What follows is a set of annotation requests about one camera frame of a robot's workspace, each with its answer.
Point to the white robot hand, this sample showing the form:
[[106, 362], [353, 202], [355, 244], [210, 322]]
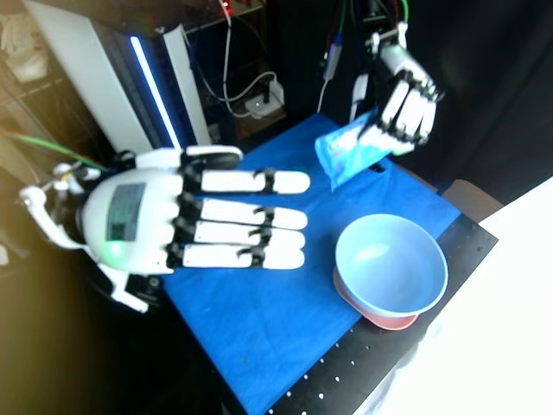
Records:
[[408, 108], [129, 216]]

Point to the blue plastic snack package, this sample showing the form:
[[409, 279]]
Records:
[[345, 155]]

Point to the light blue bowl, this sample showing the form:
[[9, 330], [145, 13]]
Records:
[[389, 263]]

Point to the white power adapter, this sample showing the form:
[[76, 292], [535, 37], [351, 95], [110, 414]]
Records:
[[259, 106]]

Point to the white column with blue light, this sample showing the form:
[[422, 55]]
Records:
[[86, 65]]

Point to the blue table cloth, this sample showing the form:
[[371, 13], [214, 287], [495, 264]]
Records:
[[268, 311]]

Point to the pink square plate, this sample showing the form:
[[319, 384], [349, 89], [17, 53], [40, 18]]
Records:
[[389, 322]]

